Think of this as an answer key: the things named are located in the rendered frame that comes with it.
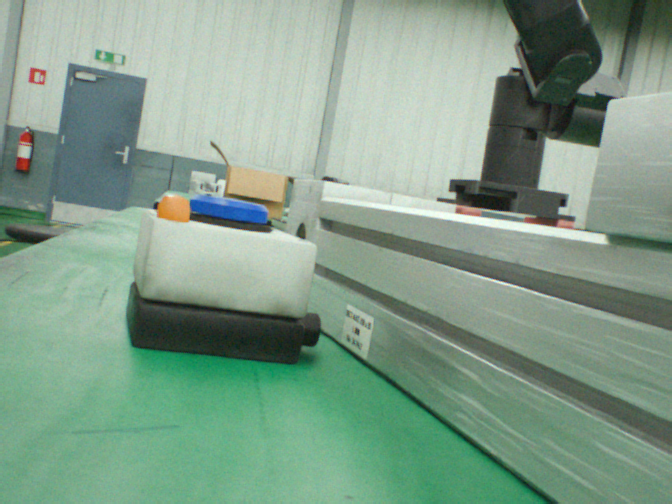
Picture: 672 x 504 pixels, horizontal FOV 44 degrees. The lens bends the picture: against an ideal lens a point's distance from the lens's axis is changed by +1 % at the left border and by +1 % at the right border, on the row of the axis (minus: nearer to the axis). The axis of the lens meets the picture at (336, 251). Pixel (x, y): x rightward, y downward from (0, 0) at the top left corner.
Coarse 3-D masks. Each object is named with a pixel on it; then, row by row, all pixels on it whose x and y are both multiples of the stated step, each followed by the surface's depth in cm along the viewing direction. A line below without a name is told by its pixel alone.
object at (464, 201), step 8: (464, 192) 82; (440, 200) 82; (448, 200) 80; (456, 200) 79; (464, 200) 79; (472, 200) 82; (480, 200) 82; (488, 200) 83; (456, 208) 78; (464, 208) 77; (472, 208) 77; (488, 208) 83; (496, 208) 83
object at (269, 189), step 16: (224, 160) 284; (240, 176) 267; (256, 176) 268; (272, 176) 269; (288, 176) 271; (224, 192) 268; (240, 192) 265; (256, 192) 266; (272, 192) 267; (272, 208) 271
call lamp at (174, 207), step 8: (168, 200) 38; (176, 200) 38; (184, 200) 38; (160, 208) 38; (168, 208) 38; (176, 208) 38; (184, 208) 38; (160, 216) 38; (168, 216) 38; (176, 216) 38; (184, 216) 38
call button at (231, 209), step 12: (192, 204) 41; (204, 204) 40; (216, 204) 40; (228, 204) 40; (240, 204) 40; (252, 204) 41; (216, 216) 41; (228, 216) 40; (240, 216) 40; (252, 216) 41; (264, 216) 42
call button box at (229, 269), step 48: (144, 240) 40; (192, 240) 38; (240, 240) 38; (288, 240) 39; (144, 288) 38; (192, 288) 38; (240, 288) 39; (288, 288) 39; (144, 336) 38; (192, 336) 38; (240, 336) 39; (288, 336) 40
